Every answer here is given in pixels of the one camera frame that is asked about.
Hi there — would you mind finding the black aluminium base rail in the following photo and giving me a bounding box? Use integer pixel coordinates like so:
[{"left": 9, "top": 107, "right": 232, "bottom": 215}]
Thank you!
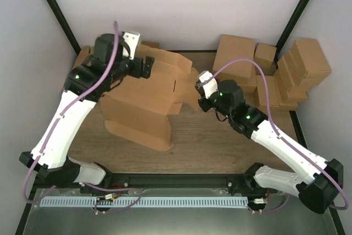
[{"left": 35, "top": 173, "right": 289, "bottom": 192}]

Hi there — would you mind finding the large folded cardboard box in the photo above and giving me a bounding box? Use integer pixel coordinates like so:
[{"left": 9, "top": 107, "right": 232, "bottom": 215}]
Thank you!
[{"left": 212, "top": 34, "right": 256, "bottom": 85}]

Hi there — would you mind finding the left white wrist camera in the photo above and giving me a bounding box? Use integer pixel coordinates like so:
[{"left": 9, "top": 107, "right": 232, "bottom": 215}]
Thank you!
[{"left": 122, "top": 31, "right": 141, "bottom": 60}]

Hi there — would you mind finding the brown cardboard box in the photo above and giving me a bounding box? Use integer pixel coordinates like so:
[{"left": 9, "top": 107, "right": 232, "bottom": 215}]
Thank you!
[{"left": 100, "top": 45, "right": 199, "bottom": 151}]

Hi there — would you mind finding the low cardboard box stack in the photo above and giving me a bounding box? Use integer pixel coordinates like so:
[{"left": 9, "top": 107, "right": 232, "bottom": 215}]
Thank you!
[{"left": 279, "top": 101, "right": 299, "bottom": 111}]

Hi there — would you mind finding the light blue slotted cable duct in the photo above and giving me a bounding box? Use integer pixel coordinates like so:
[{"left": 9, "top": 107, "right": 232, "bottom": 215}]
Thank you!
[{"left": 40, "top": 196, "right": 248, "bottom": 209}]

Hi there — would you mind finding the tall folded cardboard box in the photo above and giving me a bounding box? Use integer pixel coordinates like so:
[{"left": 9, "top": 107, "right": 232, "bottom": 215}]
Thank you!
[{"left": 289, "top": 39, "right": 331, "bottom": 85}]

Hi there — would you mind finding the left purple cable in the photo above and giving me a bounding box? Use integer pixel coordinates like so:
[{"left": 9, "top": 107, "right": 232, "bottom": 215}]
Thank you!
[{"left": 22, "top": 20, "right": 120, "bottom": 205}]

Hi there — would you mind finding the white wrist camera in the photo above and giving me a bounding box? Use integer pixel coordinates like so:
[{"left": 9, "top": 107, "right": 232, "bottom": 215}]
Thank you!
[
  {"left": 195, "top": 70, "right": 218, "bottom": 99},
  {"left": 122, "top": 31, "right": 141, "bottom": 60}
]

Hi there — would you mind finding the left black frame post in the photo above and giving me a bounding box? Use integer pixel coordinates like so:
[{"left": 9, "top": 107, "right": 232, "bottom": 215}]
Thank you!
[{"left": 46, "top": 0, "right": 81, "bottom": 55}]

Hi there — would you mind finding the leaning folded cardboard box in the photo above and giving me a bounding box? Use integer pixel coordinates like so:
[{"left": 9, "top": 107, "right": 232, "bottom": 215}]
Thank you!
[{"left": 273, "top": 55, "right": 307, "bottom": 104}]

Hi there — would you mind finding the black frame post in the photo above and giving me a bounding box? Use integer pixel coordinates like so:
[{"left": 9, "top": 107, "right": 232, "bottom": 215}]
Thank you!
[
  {"left": 46, "top": 0, "right": 81, "bottom": 55},
  {"left": 276, "top": 0, "right": 310, "bottom": 56}
]

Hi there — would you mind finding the flat cardboard sheet stack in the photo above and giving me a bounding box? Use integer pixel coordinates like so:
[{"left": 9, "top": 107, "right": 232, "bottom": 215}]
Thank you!
[{"left": 73, "top": 41, "right": 160, "bottom": 68}]

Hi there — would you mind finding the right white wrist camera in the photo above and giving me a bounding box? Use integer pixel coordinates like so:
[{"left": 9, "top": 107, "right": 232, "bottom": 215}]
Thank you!
[{"left": 195, "top": 70, "right": 218, "bottom": 99}]

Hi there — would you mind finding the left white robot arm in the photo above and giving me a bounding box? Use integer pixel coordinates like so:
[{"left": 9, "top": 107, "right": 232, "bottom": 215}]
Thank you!
[{"left": 19, "top": 32, "right": 154, "bottom": 193}]

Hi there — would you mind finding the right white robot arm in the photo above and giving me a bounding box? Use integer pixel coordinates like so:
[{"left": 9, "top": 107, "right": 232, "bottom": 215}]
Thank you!
[{"left": 195, "top": 79, "right": 343, "bottom": 214}]

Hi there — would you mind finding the middle folded cardboard box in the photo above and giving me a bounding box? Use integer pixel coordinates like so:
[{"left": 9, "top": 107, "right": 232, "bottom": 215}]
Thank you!
[{"left": 254, "top": 75, "right": 279, "bottom": 113}]

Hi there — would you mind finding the small folded cardboard box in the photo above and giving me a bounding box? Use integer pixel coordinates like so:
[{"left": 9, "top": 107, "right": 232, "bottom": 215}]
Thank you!
[{"left": 254, "top": 43, "right": 277, "bottom": 68}]

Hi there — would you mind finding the right black frame post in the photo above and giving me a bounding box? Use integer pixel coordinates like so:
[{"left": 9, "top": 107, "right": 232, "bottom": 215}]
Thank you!
[{"left": 276, "top": 0, "right": 310, "bottom": 56}]

